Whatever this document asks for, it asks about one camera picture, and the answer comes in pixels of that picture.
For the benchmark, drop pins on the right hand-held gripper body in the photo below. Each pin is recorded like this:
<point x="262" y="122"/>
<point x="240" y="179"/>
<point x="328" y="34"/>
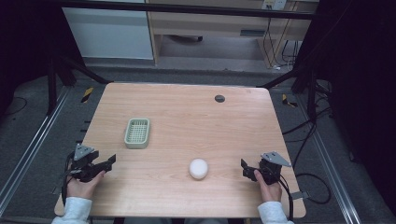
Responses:
<point x="270" y="169"/>

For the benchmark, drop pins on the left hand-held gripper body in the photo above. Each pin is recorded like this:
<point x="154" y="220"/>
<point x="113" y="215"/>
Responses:
<point x="83" y="169"/>

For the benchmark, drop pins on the person's left hand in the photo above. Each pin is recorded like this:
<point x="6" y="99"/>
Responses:
<point x="81" y="188"/>

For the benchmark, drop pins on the person's right hand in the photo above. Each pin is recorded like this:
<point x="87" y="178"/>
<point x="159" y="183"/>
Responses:
<point x="270" y="191"/>

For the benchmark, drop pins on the green plastic soap dish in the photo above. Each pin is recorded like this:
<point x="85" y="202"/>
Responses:
<point x="137" y="133"/>

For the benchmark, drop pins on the white oval soap bar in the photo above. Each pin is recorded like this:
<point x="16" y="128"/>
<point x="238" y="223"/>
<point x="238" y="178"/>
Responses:
<point x="198" y="169"/>

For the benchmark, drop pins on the yellow black floor tape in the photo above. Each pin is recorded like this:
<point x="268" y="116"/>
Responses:
<point x="87" y="94"/>
<point x="289" y="101"/>

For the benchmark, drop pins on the black metal stand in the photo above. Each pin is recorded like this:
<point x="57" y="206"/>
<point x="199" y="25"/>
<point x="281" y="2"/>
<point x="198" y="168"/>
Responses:
<point x="311" y="93"/>
<point x="51" y="90"/>

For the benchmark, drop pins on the white cabinet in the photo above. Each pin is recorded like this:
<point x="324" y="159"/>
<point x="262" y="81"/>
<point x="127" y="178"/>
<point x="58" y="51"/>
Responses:
<point x="109" y="32"/>

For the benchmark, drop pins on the black curtain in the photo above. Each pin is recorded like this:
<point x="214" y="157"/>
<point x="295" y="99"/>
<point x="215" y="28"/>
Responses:
<point x="28" y="40"/>
<point x="361" y="77"/>

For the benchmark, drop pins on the white power strip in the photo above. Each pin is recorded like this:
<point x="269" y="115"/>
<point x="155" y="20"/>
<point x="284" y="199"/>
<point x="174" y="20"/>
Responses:
<point x="274" y="4"/>

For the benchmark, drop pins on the grey table edge bracket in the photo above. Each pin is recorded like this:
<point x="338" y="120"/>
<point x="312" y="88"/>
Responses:
<point x="299" y="195"/>

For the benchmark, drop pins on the metal floor rail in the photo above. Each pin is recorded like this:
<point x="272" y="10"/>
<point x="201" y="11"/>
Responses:
<point x="34" y="146"/>
<point x="330" y="168"/>

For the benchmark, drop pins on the black horizontal frame bar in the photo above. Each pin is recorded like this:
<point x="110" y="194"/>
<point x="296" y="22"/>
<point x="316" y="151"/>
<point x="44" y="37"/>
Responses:
<point x="186" y="9"/>

